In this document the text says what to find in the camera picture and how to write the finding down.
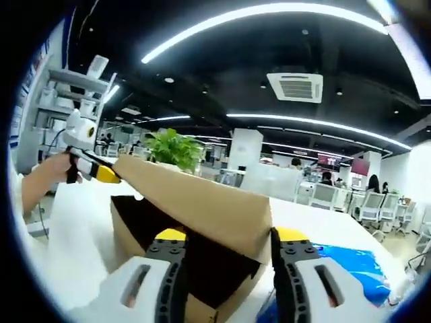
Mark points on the ceiling air conditioner vent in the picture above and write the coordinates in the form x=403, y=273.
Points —
x=295, y=87

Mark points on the blue soft tissue pack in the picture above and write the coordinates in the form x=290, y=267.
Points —
x=353, y=269

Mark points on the large ceiling light panel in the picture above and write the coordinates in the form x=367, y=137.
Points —
x=407, y=57

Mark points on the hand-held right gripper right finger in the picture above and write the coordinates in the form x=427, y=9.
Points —
x=309, y=289

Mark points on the curved ceiling light strip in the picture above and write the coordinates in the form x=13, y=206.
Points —
x=256, y=13
x=320, y=119

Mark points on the brown cardboard shoe box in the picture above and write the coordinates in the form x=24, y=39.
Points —
x=202, y=202

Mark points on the short ceiling light bar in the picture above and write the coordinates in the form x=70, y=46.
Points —
x=168, y=118
x=112, y=93

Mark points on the white partition panel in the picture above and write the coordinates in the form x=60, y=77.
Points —
x=269, y=183

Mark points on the grey storage shelf rack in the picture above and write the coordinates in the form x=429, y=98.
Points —
x=74, y=91

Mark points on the white ribbed container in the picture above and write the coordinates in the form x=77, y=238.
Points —
x=97, y=67

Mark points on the green potted plant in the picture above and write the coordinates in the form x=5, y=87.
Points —
x=175, y=151

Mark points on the person's white shirt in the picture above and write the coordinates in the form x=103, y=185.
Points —
x=40, y=262

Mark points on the red wall screen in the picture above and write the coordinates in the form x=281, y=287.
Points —
x=360, y=166
x=330, y=161

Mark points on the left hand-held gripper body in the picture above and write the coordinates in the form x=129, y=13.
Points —
x=79, y=134

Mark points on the person's left hand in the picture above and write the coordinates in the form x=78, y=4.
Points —
x=54, y=170

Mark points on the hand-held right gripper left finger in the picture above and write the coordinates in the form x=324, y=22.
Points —
x=134, y=289

